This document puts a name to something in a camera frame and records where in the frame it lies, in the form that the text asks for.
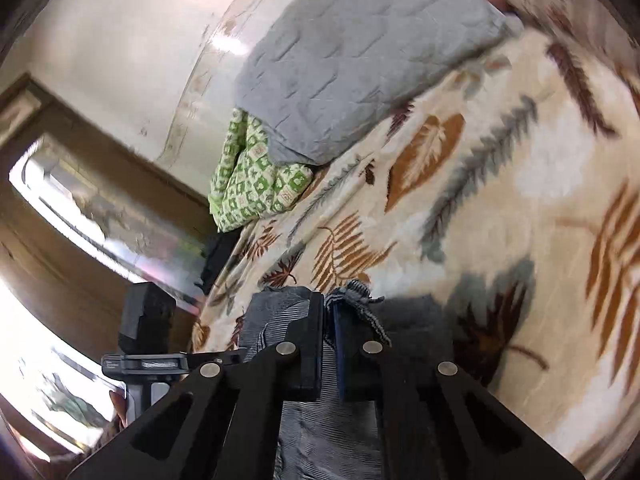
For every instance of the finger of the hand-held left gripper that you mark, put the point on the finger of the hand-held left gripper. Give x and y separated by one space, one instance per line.
225 357

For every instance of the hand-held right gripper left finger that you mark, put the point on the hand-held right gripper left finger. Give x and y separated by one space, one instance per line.
307 360

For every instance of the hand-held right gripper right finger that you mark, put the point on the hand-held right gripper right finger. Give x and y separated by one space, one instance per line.
342 355

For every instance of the grey denim pants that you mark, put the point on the grey denim pants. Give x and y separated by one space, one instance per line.
310 435

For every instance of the person's left hand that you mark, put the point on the person's left hand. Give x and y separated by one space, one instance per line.
119 407

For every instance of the black cloth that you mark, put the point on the black cloth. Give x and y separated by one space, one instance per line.
220 260

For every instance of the green patterned cloth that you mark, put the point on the green patterned cloth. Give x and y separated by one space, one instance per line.
250 180

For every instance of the leaf print blanket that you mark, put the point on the leaf print blanket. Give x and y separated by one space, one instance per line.
500 185

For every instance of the grey quilted blanket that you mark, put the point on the grey quilted blanket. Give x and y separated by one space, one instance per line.
360 60

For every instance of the wooden door frame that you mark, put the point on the wooden door frame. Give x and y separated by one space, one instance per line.
75 125

